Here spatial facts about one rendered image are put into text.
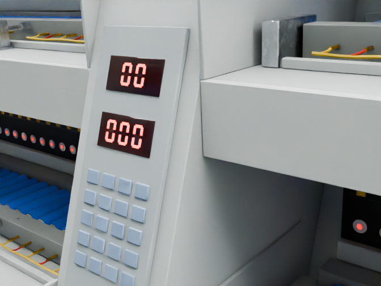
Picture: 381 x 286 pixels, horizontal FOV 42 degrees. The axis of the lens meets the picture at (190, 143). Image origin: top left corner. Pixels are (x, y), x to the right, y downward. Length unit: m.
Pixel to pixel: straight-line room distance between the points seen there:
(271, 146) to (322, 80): 0.04
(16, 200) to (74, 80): 0.25
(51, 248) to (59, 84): 0.17
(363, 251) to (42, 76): 0.28
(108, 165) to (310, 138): 0.13
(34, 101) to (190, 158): 0.16
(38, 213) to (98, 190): 0.23
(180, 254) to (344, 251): 0.17
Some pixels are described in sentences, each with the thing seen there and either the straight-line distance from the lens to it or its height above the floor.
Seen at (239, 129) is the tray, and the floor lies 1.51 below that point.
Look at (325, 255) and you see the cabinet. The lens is 0.46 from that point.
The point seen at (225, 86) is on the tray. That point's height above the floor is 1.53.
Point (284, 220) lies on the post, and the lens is 0.40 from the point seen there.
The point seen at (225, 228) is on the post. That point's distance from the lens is 0.33.
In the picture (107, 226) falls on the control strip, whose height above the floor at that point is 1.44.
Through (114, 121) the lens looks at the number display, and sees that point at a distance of 0.31.
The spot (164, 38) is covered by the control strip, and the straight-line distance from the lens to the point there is 0.30.
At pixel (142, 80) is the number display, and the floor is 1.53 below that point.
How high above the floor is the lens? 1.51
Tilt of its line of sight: 3 degrees down
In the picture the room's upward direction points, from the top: 9 degrees clockwise
